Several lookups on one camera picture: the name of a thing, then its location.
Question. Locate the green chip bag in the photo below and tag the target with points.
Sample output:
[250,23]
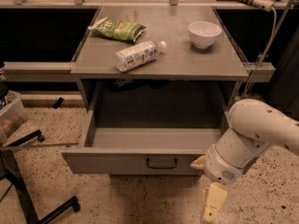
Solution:
[125,31]

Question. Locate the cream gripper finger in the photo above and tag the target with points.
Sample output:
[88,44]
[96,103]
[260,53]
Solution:
[215,196]
[198,164]

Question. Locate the black drawer handle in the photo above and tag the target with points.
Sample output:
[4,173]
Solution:
[161,164]

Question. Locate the small black block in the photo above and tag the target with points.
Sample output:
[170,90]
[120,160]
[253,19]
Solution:
[58,103]

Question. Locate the grey top drawer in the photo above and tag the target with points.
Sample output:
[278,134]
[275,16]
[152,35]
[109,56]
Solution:
[137,160]

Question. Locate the clear plastic storage bin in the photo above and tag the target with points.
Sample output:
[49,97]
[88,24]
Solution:
[12,115]

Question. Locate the grey metal cabinet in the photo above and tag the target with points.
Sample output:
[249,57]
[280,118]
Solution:
[181,60]

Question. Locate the clear plastic water bottle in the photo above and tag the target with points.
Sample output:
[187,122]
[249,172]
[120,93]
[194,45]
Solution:
[137,55]

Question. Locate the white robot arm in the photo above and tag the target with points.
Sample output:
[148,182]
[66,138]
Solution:
[254,127]

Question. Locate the white ceramic bowl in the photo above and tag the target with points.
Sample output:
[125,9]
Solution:
[204,34]

